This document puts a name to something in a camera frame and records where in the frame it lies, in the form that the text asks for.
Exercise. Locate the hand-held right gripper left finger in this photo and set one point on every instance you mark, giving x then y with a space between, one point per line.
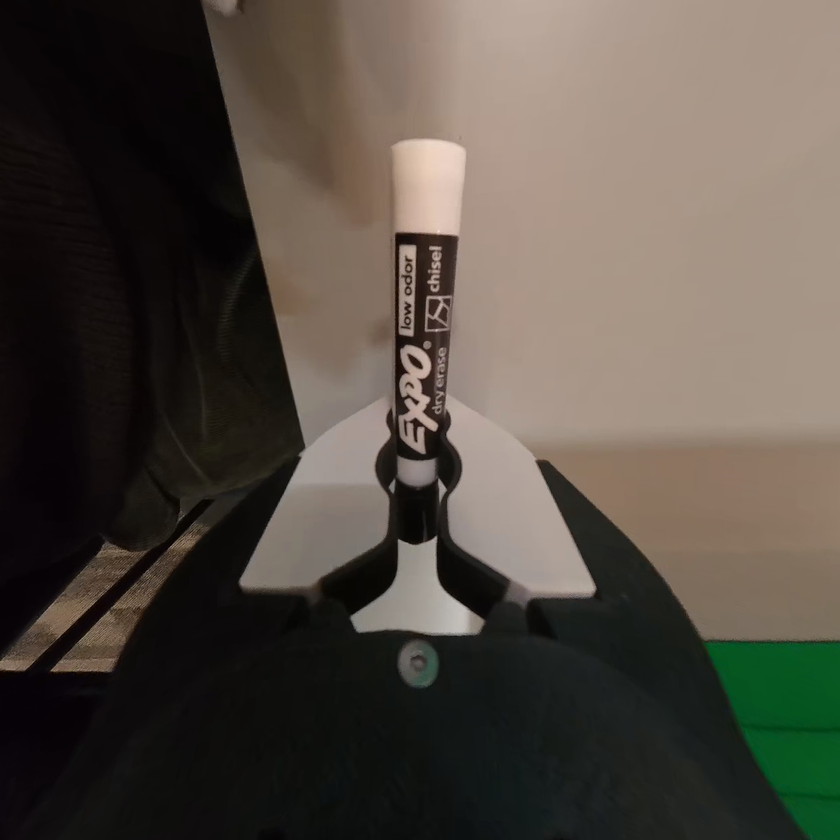
315 518

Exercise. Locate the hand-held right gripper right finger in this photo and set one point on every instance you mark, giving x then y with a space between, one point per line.
518 518

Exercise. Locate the black dry erase marker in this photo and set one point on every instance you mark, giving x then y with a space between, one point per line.
426 295

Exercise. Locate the green plastic bin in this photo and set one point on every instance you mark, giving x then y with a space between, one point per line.
774 754

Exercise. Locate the grey desk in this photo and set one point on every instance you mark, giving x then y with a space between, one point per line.
623 262

